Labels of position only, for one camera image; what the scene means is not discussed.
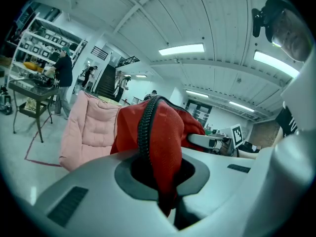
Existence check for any black mezzanine railing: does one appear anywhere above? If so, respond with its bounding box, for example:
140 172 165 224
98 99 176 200
115 55 141 68

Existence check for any red backpack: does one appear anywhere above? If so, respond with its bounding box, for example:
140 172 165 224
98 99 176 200
110 95 206 218

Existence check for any long ceiling light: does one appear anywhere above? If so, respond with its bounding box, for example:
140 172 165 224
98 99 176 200
158 43 205 57
185 89 210 99
229 100 256 113
253 50 301 79

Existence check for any grey devices pile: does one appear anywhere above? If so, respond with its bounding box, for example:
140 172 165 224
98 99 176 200
0 84 13 116

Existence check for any person's head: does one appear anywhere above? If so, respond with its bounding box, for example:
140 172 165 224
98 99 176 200
270 7 313 63

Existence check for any black head-mounted camera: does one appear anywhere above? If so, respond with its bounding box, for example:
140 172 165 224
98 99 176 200
251 0 297 43

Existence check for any round wooden table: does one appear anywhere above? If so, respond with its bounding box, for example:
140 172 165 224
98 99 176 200
98 95 123 107

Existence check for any person's right forearm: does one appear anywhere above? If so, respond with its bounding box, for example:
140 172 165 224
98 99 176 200
236 148 260 160

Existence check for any beige patterned bag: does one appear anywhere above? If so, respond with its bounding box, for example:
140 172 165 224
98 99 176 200
24 97 38 111

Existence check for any yellow cushion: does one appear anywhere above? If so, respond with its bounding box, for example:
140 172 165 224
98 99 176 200
23 61 44 73

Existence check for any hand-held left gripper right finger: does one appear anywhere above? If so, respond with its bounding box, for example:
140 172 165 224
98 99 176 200
177 147 257 232

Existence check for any white shelving unit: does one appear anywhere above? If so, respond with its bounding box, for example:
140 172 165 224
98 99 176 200
6 12 87 90

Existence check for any black framed door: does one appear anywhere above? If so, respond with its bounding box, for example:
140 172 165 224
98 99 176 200
185 98 213 129

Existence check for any dark staircase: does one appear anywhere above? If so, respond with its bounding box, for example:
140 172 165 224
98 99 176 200
94 64 117 100

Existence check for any pink cushioned chair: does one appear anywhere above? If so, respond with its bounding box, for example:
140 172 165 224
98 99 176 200
58 90 124 172

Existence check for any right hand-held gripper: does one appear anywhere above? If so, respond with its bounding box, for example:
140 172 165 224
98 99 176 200
187 123 245 156

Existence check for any dark metal side table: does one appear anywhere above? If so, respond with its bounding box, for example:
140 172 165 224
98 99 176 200
8 79 60 143

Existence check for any row of white storage bins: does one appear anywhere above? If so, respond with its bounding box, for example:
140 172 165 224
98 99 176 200
19 30 73 59

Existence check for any black bag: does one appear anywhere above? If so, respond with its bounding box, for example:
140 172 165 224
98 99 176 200
29 73 55 88

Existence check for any black star-print shirt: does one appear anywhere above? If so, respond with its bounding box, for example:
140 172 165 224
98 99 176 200
275 106 300 139

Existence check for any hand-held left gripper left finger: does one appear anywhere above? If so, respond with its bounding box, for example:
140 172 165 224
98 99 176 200
31 149 179 236

